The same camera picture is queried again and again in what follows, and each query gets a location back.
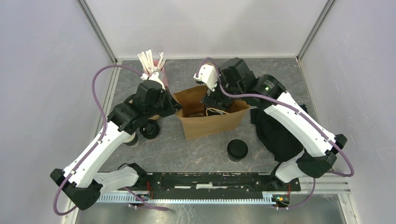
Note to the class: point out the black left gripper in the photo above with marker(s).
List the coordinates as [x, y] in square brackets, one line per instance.
[173, 106]

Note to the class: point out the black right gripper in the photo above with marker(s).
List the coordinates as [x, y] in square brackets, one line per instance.
[210, 98]

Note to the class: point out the brown paper bag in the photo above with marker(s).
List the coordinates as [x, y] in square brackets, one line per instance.
[214, 121]

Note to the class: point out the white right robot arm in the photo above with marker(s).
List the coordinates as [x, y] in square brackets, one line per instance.
[318, 148]

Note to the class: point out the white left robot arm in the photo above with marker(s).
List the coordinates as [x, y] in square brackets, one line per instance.
[80, 181]

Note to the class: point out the pink straw holder cup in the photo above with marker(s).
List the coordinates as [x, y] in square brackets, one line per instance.
[162, 75]

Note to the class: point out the stack of black lids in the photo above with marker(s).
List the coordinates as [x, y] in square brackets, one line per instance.
[150, 129]

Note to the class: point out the stack of paper cups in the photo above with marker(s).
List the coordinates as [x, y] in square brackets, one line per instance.
[132, 141]

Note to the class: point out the white wrapped straws bundle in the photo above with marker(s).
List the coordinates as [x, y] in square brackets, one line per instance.
[149, 64]

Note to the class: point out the black cloth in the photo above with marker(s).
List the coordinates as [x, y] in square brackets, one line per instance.
[274, 136]

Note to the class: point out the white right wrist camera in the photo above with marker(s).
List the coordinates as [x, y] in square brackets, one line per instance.
[207, 75]

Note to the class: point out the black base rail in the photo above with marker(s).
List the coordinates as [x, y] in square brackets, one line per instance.
[212, 185]

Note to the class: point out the aluminium slotted cable duct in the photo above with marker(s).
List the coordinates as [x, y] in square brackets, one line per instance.
[122, 195]

